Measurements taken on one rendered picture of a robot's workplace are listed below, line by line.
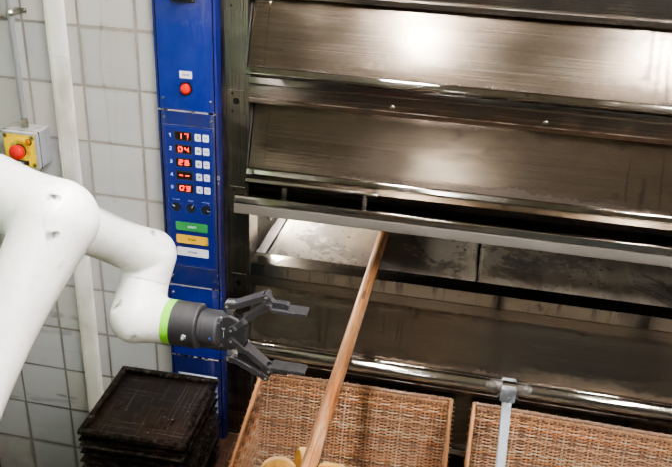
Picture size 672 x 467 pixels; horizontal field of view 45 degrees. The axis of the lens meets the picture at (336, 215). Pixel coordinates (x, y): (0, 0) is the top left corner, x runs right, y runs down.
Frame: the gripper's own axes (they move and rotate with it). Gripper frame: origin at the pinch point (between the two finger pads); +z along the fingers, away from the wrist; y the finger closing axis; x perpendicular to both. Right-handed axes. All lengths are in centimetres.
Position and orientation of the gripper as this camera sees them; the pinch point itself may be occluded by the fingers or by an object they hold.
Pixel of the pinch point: (301, 341)
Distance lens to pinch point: 161.9
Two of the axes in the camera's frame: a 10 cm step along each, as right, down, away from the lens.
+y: -0.4, 9.0, 4.3
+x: -2.0, 4.1, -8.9
